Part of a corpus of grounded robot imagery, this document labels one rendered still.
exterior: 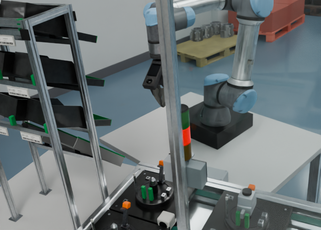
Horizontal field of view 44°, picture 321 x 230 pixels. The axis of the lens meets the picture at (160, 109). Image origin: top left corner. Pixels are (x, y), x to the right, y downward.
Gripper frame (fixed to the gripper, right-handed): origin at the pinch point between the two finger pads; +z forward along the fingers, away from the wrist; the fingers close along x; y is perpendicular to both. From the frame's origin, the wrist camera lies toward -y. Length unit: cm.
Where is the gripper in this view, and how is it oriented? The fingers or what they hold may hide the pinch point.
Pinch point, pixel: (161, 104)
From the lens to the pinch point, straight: 147.8
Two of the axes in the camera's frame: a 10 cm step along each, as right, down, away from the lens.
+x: -8.8, -1.4, 4.6
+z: 0.9, 8.9, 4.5
